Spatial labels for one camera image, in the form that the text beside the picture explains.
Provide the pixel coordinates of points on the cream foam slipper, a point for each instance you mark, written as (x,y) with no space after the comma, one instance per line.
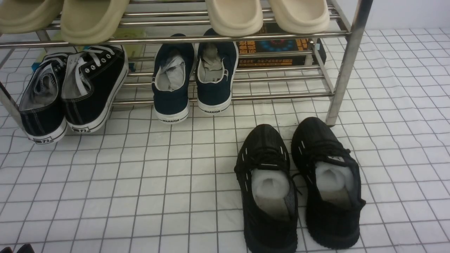
(301,16)
(235,18)

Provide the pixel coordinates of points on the white grid floor cloth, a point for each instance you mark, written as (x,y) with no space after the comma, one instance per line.
(141,186)

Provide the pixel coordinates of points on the navy sneaker right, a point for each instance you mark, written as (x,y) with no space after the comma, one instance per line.
(214,74)

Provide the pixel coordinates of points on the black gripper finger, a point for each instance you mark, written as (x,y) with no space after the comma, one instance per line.
(26,248)
(6,250)

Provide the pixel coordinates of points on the cream foam slipper right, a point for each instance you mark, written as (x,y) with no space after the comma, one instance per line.
(301,16)

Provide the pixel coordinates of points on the black canvas sneaker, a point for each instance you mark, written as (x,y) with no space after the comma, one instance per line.
(92,81)
(41,108)

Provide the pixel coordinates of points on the black knit sneaker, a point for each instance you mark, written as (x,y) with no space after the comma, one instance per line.
(269,195)
(332,177)

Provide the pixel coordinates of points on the olive foam slipper far left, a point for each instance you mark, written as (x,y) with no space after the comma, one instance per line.
(24,16)

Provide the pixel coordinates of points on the black orange book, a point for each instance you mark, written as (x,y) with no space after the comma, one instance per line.
(277,52)

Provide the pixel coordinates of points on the black knit sneaker left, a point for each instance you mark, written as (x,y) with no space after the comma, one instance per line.
(269,195)

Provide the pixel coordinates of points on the black knit sneaker right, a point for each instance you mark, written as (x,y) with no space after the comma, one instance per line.
(332,177)

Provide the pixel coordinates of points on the navy sneaker left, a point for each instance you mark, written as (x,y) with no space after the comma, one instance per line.
(173,67)

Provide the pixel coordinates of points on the silver metal shoe rack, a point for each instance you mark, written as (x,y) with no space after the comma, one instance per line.
(182,18)

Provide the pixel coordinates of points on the olive foam slipper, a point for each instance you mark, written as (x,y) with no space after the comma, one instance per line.
(24,16)
(85,22)

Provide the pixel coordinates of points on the navy sneaker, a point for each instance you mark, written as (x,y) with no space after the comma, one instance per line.
(214,74)
(173,67)

